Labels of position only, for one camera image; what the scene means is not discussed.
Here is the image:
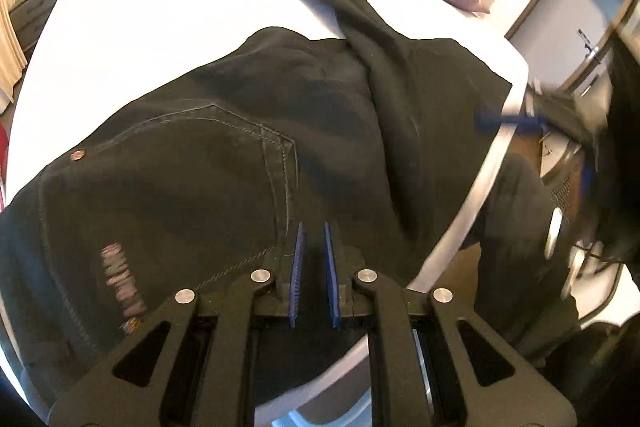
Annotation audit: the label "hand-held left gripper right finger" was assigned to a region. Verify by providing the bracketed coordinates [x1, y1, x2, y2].
[325, 221, 575, 427]

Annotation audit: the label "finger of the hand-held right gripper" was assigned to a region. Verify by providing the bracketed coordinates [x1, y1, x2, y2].
[477, 109, 548, 134]

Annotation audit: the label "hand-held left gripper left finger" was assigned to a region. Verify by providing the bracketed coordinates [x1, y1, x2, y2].
[49, 221, 307, 427]

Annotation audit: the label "black pants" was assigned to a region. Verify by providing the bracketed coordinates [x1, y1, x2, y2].
[0, 0, 516, 408]

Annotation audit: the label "person's dark clothing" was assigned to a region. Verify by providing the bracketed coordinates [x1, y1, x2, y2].
[470, 152, 640, 427]

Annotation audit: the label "white bed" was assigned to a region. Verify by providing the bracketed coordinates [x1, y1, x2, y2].
[0, 0, 532, 427]

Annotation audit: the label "red object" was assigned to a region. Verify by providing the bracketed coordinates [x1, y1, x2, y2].
[0, 127, 10, 188]

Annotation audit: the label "beige curtain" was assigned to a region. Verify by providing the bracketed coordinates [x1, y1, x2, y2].
[0, 4, 29, 114]

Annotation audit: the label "dark grey dresser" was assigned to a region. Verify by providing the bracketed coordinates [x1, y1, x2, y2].
[9, 0, 69, 54]

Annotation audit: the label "metal door handle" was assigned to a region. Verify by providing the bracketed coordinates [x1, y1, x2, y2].
[576, 28, 602, 60]

